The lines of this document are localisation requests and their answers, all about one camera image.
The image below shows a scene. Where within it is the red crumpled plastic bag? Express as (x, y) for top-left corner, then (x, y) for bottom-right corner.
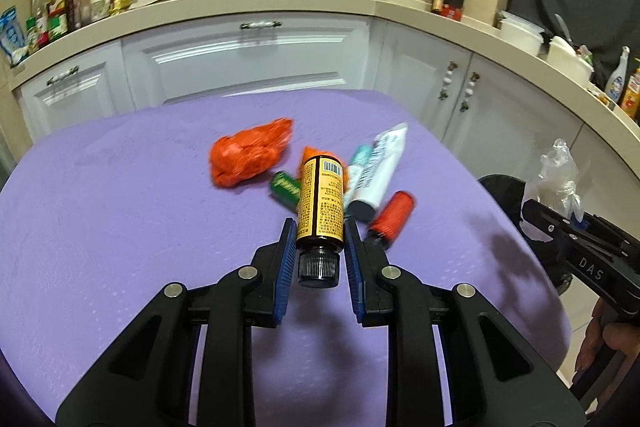
(209, 118), (294, 188)

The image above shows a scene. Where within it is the black-lined trash bin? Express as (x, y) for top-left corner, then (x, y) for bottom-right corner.
(477, 174), (573, 295)

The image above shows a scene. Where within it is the orange plastic bag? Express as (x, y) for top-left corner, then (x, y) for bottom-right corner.
(299, 146), (348, 188)

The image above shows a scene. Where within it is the green label brown bottle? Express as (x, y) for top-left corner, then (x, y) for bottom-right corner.
(270, 171), (302, 210)

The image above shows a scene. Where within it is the blue snack bag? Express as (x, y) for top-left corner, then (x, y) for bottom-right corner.
(0, 6), (28, 64)

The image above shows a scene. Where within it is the beige kitchen countertop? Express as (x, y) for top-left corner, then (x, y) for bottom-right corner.
(10, 0), (640, 158)

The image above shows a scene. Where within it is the white lidded container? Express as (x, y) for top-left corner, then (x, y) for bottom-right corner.
(498, 10), (545, 56)

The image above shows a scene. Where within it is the white rectangular container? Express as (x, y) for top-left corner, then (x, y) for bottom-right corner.
(545, 36), (595, 88)

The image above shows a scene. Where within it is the yellow label brown bottle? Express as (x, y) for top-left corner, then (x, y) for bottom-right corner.
(295, 147), (347, 290)

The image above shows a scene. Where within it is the white knotted plastic bag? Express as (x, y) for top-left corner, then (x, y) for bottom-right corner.
(536, 138), (583, 220)

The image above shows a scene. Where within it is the red storage box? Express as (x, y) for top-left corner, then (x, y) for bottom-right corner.
(442, 0), (467, 22)

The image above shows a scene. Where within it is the person's right hand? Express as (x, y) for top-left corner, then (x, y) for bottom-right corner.
(574, 297), (640, 375)

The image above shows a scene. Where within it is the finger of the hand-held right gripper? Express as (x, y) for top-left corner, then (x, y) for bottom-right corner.
(570, 213), (640, 258)
(520, 199), (581, 253)

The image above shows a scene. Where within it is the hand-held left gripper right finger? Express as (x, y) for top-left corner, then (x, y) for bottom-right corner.
(344, 217), (587, 427)

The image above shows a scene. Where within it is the white cabinet door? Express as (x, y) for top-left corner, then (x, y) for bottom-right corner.
(575, 127), (640, 228)
(450, 57), (586, 188)
(12, 39), (126, 140)
(380, 22), (473, 142)
(122, 17), (373, 112)

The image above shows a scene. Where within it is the white teal tube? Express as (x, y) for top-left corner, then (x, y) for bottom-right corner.
(345, 123), (408, 223)

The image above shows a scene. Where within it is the metal spoon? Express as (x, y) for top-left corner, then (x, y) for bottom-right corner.
(553, 13), (576, 48)

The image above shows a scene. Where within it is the small red bottle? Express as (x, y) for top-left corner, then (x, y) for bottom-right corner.
(367, 190), (416, 250)

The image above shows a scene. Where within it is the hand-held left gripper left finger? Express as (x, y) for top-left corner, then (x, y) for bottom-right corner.
(55, 217), (298, 427)

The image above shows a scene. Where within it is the orange dish soap bottle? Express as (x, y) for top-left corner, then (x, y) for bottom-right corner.
(620, 57), (640, 120)

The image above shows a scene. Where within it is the white spray bottle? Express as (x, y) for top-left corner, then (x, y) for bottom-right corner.
(604, 46), (631, 104)

